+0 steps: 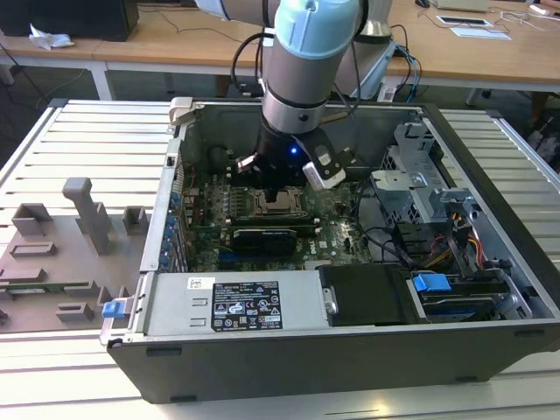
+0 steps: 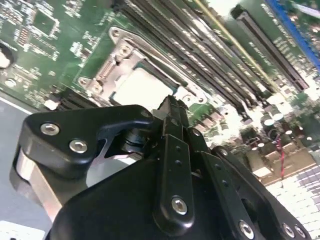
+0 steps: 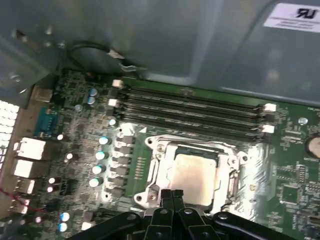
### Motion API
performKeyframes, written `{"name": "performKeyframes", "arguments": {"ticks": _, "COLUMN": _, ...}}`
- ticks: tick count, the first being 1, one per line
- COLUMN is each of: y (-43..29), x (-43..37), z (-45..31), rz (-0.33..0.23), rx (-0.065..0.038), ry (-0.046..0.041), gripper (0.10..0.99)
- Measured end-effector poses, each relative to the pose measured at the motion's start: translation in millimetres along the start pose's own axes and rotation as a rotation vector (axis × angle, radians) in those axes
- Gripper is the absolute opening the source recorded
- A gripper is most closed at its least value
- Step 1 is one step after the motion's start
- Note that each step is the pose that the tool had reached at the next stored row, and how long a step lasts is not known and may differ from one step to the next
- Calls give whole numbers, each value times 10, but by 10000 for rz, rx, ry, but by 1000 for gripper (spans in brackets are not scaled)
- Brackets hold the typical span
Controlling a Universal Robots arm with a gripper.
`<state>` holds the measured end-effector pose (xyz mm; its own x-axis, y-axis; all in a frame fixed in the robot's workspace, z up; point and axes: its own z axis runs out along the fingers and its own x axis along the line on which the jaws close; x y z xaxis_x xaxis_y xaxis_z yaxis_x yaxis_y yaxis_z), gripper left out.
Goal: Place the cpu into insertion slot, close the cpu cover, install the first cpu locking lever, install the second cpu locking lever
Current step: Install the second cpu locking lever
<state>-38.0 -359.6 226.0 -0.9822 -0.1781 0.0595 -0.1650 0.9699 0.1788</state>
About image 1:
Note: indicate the CPU socket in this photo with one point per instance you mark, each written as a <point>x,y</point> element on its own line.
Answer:
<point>251,214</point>

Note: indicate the black open PC case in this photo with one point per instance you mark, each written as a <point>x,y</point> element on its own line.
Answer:
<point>306,367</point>

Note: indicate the green motherboard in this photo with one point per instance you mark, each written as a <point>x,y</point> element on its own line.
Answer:
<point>332,245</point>

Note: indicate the black mouse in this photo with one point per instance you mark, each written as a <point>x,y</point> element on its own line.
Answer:
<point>422,3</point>

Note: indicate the silver power supply unit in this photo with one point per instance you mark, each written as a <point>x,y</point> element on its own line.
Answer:
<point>175,306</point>

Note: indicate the blue expansion slot clips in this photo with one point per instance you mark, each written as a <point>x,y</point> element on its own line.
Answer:
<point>168,231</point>

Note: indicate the pale blue paper sheet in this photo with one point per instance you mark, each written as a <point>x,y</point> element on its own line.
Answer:
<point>481,33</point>

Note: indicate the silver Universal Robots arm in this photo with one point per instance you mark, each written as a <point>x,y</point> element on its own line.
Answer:
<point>297,79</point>

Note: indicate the silver CPU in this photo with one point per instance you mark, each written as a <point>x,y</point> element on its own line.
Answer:
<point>284,202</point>

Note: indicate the white framed tablet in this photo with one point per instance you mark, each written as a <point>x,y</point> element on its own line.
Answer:
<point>464,20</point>

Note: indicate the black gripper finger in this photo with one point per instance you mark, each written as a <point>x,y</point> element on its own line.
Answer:
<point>249,172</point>

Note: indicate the pale blue teach pendant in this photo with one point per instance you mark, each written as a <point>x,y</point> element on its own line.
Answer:
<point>376,70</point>

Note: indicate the wooden desk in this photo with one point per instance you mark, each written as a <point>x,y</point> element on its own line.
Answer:
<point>175,44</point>
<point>52,52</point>

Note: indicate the grey parts rack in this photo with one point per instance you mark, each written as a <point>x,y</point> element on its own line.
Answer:
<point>65,262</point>

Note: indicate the hard disk in blue carrier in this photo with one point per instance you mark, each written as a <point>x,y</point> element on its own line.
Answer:
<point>431,286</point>

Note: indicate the black computer box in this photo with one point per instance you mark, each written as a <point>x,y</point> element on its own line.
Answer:
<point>65,17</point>

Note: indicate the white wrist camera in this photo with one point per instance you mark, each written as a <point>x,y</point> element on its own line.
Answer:
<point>328,177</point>

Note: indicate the crumpled white paper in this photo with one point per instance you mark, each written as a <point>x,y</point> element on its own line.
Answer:
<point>48,40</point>

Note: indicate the black RAM slot row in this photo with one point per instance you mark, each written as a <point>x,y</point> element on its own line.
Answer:
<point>271,222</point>

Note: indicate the metal locking lever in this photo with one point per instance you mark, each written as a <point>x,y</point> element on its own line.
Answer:
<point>295,213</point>

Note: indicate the silver metal drive cage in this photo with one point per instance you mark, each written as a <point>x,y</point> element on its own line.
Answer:
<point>407,192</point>

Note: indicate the black graphics card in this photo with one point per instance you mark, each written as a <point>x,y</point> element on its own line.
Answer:
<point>262,240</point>

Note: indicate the black plastic shroud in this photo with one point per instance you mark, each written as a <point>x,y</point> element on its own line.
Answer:
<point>372,293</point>

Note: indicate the grey case release latch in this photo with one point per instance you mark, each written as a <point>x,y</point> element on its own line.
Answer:
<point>180,109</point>

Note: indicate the green RAM stick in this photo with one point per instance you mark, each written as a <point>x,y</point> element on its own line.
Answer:
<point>48,289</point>

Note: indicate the blue plastic latch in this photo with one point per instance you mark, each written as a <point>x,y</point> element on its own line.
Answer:
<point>113,309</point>

